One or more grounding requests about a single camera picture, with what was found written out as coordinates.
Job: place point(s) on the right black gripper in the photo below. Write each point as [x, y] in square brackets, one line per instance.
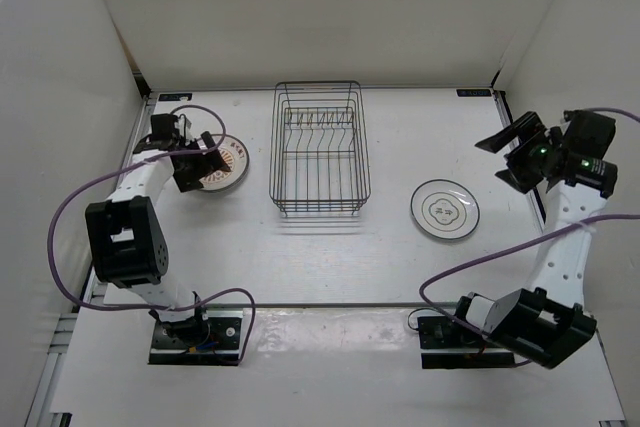
[528, 131]

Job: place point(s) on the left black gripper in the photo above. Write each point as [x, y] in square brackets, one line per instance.
[207, 163]

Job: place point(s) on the red-patterned plate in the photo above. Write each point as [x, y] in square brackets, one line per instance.
[236, 156]

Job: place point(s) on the white plate teal rim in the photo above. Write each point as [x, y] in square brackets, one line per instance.
[444, 210]

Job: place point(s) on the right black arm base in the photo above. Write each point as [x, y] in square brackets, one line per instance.
[446, 346]

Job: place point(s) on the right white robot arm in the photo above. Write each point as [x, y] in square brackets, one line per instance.
[544, 321]

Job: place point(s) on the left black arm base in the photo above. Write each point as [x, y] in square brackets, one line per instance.
[211, 339]

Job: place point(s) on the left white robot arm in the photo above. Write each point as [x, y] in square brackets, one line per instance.
[128, 247]

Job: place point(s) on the right dark table label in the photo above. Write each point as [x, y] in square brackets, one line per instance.
[474, 92]

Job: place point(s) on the dark table label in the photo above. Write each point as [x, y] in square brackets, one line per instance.
[474, 92]
[175, 97]

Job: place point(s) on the left dark table label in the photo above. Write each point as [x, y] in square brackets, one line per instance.
[175, 97]

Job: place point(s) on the white front board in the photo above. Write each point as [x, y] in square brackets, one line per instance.
[344, 367]

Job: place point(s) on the metal wire dish rack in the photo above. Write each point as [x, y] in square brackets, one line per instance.
[319, 162]

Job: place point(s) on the aluminium table frame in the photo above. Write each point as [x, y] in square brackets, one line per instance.
[41, 413]

